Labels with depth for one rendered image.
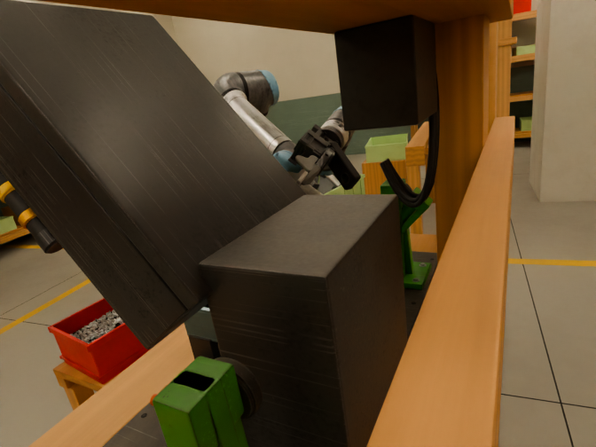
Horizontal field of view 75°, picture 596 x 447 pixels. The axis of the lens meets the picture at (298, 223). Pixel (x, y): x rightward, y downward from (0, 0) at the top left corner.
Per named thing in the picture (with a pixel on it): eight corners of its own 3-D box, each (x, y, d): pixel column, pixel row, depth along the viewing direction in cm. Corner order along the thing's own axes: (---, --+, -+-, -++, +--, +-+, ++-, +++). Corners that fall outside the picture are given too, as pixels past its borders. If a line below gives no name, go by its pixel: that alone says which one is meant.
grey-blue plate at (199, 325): (192, 362, 86) (176, 306, 81) (199, 356, 87) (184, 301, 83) (226, 371, 81) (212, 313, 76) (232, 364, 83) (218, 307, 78)
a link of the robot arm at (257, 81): (210, 189, 162) (228, 64, 124) (241, 181, 171) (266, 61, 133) (225, 208, 157) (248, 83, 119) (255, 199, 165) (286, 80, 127)
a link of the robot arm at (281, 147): (196, 67, 118) (291, 157, 95) (228, 66, 125) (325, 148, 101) (194, 103, 126) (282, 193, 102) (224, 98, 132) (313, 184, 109)
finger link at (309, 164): (284, 171, 81) (299, 154, 88) (307, 188, 81) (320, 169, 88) (290, 160, 79) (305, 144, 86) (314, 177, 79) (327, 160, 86)
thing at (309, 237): (244, 461, 60) (193, 262, 49) (325, 343, 85) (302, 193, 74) (357, 506, 51) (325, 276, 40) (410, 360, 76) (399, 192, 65)
